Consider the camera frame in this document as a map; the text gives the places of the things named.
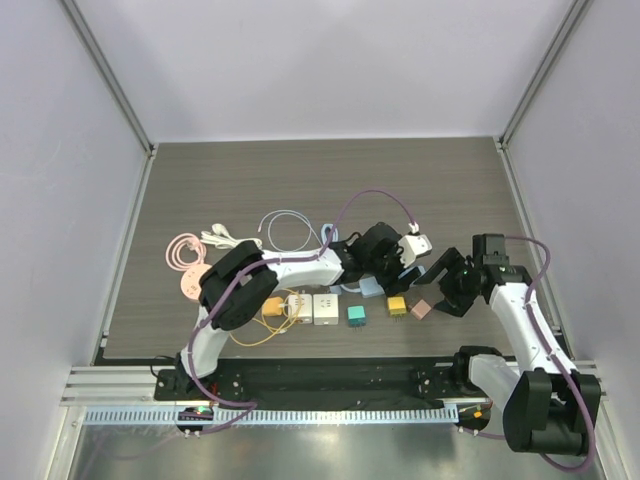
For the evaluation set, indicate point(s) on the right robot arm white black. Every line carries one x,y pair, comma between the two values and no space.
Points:
548,407

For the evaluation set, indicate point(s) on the white cube socket plain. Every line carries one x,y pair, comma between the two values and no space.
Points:
325,309

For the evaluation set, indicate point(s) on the left aluminium frame post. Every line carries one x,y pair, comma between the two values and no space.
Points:
105,71

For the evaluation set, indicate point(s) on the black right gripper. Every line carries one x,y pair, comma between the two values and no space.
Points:
451,282

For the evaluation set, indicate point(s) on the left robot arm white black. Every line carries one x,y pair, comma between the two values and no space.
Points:
234,288

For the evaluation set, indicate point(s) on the pink plug adapter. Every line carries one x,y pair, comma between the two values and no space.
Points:
420,309

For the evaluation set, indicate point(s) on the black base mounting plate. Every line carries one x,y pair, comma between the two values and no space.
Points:
339,385

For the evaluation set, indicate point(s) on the yellow orange plug adapter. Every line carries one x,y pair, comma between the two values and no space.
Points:
273,307

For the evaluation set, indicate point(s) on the white slotted cable duct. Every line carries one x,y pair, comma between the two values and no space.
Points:
209,417

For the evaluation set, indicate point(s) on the white cube socket tiger sticker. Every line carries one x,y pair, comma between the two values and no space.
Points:
300,308

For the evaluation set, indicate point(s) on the aluminium frame post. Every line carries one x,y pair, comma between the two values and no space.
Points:
105,71
561,38

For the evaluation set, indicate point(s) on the light blue power strip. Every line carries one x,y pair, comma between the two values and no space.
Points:
369,287

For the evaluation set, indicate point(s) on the right aluminium frame post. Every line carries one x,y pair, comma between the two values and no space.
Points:
561,38

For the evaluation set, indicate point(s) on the teal plug adapter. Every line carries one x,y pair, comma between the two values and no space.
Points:
356,316

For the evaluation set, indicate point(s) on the aluminium frame rail front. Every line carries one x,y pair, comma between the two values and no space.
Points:
116,385

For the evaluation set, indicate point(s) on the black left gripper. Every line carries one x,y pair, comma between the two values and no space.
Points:
391,284

